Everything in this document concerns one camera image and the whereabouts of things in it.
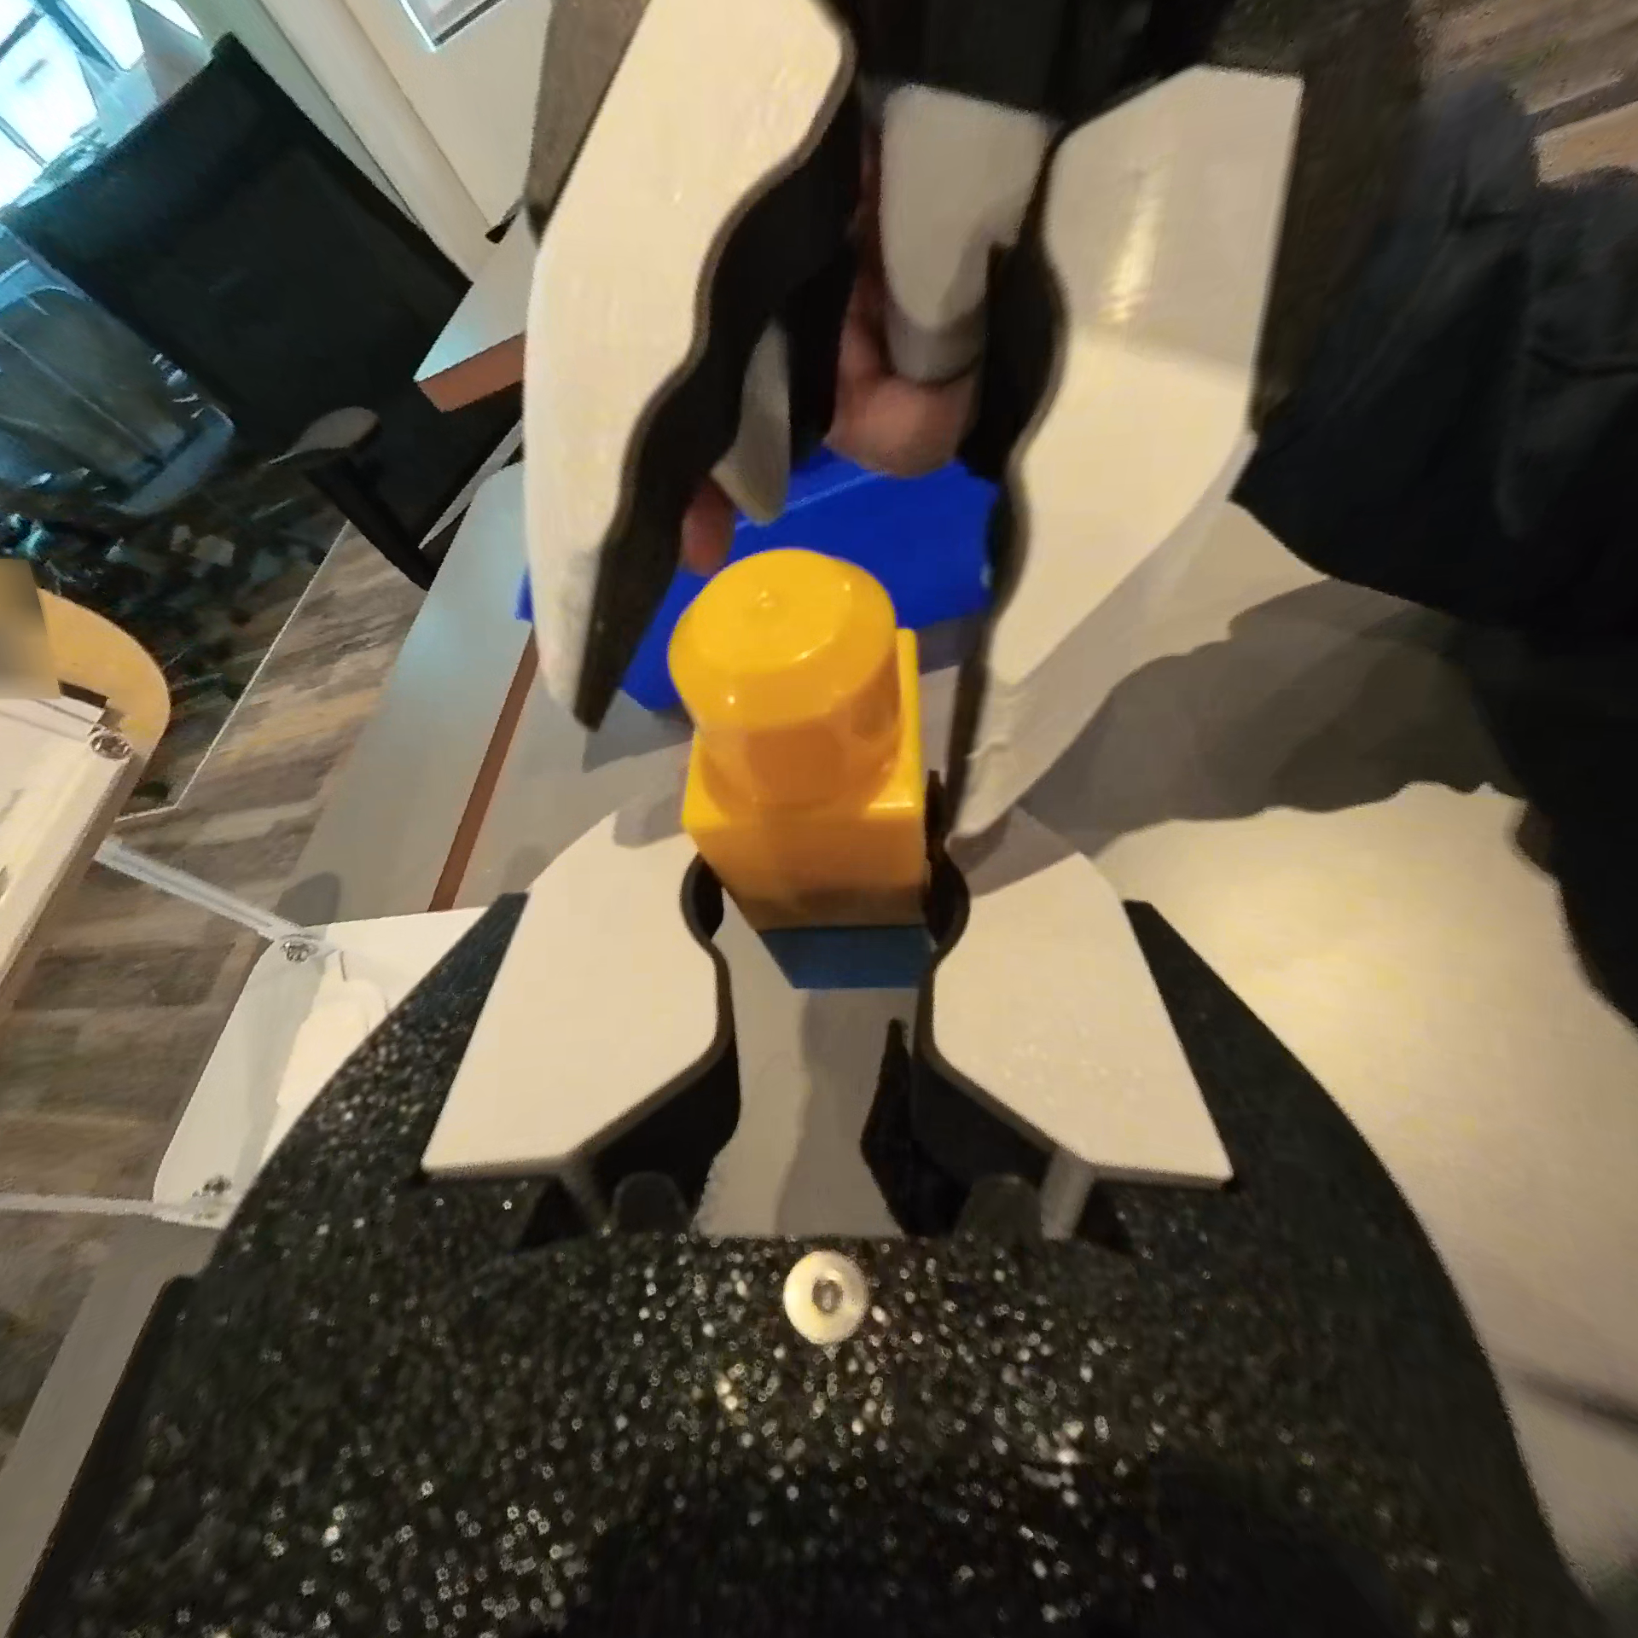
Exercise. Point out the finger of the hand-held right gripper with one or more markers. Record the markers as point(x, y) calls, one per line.
point(1152, 383)
point(639, 319)

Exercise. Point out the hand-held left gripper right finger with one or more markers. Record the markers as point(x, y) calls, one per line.
point(1086, 1022)

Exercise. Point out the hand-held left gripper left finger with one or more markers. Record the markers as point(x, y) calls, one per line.
point(574, 1022)

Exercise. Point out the blue mega block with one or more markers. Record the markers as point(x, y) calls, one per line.
point(845, 957)

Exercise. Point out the blue plastic bin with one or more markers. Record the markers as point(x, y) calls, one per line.
point(884, 550)

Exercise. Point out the yellow mega block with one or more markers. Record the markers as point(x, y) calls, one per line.
point(793, 765)

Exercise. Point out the person's right forearm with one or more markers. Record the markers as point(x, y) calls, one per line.
point(1469, 383)

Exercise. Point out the person's right hand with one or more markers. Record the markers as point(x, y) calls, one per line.
point(895, 424)

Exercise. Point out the white desk with brown edge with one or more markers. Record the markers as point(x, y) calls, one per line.
point(481, 345)

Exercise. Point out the black chair with armrest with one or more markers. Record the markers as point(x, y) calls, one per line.
point(256, 256)

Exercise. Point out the glass partition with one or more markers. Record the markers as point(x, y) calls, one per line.
point(74, 383)

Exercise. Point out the rounded wooden panel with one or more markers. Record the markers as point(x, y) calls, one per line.
point(113, 678)

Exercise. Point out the window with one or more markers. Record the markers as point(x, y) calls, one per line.
point(62, 90)

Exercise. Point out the wall frame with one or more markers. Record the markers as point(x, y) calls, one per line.
point(447, 15)

